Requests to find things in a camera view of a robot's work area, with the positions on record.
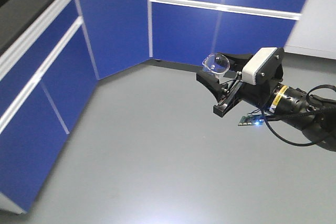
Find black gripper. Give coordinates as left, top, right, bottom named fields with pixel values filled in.
left=196, top=48, right=285, bottom=117

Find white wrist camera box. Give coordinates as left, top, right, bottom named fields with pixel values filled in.
left=241, top=47, right=277, bottom=85

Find small clear glass beaker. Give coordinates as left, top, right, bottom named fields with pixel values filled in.
left=202, top=52, right=230, bottom=77

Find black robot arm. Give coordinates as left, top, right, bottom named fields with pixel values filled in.
left=196, top=47, right=335, bottom=151

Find blue lab cabinets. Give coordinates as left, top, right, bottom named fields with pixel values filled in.
left=1, top=0, right=306, bottom=214

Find green circuit board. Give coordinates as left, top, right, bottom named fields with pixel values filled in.
left=238, top=115, right=264, bottom=126

